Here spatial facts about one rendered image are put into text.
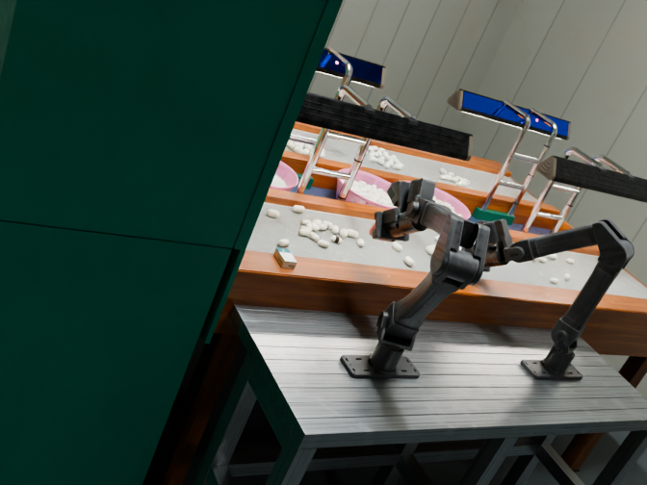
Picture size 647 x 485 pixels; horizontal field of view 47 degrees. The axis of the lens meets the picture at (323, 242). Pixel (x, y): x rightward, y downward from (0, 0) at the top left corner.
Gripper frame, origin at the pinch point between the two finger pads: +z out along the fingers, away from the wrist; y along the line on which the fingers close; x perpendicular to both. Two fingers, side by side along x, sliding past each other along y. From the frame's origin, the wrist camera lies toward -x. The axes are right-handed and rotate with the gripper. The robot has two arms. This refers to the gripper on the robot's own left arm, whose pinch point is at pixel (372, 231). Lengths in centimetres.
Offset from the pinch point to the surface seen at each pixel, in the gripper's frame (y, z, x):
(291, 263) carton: 24.8, -1.3, 11.0
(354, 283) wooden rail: 6.8, -2.3, 14.4
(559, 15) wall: -213, 111, -171
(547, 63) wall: -214, 122, -145
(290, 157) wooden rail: -6, 54, -34
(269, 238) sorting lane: 22.1, 15.3, 2.1
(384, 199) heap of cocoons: -39, 46, -23
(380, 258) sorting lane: -12.7, 13.0, 4.1
